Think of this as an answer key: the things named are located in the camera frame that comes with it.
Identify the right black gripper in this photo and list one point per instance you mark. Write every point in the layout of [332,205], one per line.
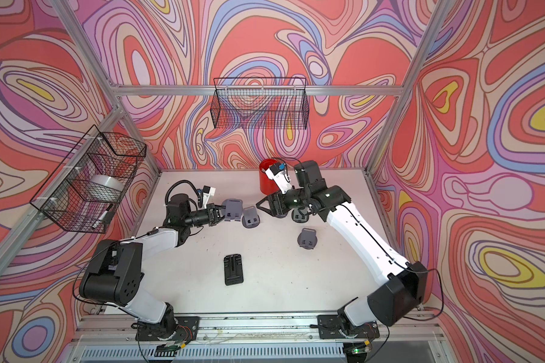
[278,197]

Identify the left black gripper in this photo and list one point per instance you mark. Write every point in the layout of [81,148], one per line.
[213,212]

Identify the black rectangular phone holder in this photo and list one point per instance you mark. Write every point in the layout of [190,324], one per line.
[233,270]

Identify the dark grey phone stand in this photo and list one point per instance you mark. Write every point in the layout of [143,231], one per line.
[300,216]

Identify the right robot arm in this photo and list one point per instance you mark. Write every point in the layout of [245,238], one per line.
[399,286]

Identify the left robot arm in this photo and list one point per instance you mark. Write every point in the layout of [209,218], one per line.
[114,275]

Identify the red pen cup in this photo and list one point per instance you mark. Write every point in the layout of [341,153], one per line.
[267,186]

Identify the silver tape roll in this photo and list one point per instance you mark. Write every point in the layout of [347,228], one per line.
[104,188]

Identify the black marker in basket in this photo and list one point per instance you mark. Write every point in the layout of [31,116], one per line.
[101,219]

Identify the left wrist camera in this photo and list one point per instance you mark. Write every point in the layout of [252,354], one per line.
[205,195]

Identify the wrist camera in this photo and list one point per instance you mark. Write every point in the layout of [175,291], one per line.
[279,174]
[205,195]

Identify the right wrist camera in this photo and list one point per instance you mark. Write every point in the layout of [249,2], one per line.
[279,174]

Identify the back wire basket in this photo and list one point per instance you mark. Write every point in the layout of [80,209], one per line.
[279,103]

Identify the wire basket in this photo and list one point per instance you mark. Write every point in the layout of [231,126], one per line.
[279,103]
[66,202]

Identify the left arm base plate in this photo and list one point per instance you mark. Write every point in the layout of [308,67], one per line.
[183,329]

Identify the left wire basket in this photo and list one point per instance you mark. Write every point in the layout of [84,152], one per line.
[66,202]

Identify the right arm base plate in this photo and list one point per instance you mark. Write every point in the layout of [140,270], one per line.
[333,327]

